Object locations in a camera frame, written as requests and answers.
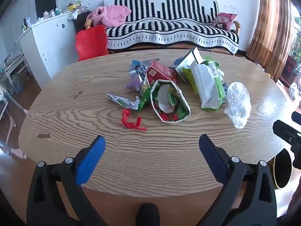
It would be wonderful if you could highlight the green white printed bag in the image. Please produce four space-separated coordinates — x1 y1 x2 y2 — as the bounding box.
175 48 204 85

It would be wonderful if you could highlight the black trash bin gold rim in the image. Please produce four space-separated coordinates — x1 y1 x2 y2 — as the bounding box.
273 148 293 190

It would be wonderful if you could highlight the pale purple wrapper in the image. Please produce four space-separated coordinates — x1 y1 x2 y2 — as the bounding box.
126 76 143 91

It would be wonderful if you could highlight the pink cartoon pillow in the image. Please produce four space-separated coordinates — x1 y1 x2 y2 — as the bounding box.
213 13 238 31

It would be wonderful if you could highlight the large green snack bag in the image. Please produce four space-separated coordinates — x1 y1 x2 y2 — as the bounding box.
190 56 227 111

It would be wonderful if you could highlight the green plant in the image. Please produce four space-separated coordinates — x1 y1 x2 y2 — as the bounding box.
290 16 301 62

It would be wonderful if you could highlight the brown curtain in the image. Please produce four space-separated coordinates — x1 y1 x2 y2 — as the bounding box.
246 0 297 80

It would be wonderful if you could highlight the black white striped blanket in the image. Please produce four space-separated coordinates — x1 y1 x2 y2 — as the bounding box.
105 0 240 54

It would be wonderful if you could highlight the pink garment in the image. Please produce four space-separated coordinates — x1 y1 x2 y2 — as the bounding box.
86 5 131 28

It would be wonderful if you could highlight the red ribbon wrapper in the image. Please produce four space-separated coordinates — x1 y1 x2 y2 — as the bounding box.
121 108 147 131

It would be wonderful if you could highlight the green foil wrapper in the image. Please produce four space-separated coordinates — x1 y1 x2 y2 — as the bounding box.
138 85 153 112

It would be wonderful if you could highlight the green red snack bag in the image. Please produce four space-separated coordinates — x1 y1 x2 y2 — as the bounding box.
150 79 191 123

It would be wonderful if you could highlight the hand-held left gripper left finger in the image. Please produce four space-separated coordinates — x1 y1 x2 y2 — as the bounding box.
26 135 109 226

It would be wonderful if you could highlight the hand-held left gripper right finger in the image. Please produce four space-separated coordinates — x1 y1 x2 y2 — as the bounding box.
199 134 277 226

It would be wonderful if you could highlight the white green wrapper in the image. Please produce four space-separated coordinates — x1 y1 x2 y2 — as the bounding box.
106 94 140 111

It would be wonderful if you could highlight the white plastic bag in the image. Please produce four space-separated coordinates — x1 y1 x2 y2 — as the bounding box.
224 82 252 129

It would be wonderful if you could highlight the cluster of small bottles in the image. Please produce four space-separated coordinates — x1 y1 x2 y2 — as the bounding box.
22 8 62 30

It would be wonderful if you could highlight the white cabinet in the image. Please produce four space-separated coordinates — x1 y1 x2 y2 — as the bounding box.
19 12 80 89

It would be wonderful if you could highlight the person's black shoe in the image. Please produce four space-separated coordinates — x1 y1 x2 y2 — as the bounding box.
136 203 161 226

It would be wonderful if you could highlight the dark red cabinet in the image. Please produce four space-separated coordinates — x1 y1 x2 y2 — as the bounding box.
280 55 299 85

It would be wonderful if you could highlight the dark blue foil wrapper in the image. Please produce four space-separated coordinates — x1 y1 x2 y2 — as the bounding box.
129 60 153 78

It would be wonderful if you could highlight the wooden sofa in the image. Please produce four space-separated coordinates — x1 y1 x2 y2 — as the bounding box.
107 20 242 57

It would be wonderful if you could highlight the pink white chair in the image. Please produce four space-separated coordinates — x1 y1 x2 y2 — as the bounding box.
0 85 27 159

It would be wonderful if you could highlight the red plastic chair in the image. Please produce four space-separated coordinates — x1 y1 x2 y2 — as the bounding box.
75 25 109 62

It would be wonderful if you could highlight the white shelving rack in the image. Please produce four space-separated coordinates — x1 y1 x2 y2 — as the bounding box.
0 54 33 95

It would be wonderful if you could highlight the red snack packet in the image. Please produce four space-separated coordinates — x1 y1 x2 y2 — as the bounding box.
145 60 179 86

